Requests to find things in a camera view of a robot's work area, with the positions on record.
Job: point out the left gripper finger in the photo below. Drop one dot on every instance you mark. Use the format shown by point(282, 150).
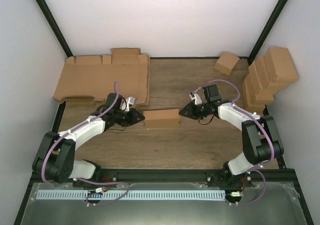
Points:
point(136, 114)
point(136, 120)

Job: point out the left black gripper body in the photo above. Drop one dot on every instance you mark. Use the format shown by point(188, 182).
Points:
point(124, 120)

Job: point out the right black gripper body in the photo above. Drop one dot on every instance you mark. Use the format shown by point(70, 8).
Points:
point(202, 112)

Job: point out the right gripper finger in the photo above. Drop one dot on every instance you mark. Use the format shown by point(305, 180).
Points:
point(189, 115)
point(188, 109)

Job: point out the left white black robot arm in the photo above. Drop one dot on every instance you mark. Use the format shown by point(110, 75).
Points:
point(55, 159)

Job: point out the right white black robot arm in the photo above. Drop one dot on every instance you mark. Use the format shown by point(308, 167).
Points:
point(261, 141)

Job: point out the lowest stacked folded cardboard box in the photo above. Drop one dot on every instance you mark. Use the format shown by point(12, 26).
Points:
point(248, 105)

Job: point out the small folded cardboard box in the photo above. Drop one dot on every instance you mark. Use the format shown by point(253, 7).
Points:
point(226, 63)

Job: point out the stack of flat cardboard sheets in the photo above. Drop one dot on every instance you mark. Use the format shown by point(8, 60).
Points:
point(90, 78)

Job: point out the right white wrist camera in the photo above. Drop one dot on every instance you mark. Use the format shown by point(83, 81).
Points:
point(195, 98)

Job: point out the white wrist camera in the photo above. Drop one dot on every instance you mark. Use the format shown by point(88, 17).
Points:
point(127, 103)
point(195, 98)

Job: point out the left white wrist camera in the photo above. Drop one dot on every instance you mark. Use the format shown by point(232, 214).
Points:
point(127, 103)

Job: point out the black aluminium frame rail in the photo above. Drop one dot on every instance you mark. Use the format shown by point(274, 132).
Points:
point(197, 175)

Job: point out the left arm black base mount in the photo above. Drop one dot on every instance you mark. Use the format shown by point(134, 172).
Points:
point(100, 176)

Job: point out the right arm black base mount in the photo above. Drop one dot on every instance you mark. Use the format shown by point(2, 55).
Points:
point(223, 178)

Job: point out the right black frame post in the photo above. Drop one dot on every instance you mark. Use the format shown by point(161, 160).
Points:
point(276, 12)

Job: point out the black frame post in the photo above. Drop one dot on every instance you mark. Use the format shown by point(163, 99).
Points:
point(276, 12)
point(42, 4)

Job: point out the light blue slotted cable duct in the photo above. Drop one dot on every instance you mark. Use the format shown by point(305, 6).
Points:
point(143, 195)

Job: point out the left black frame post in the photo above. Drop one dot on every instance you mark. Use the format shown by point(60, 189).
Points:
point(42, 4)

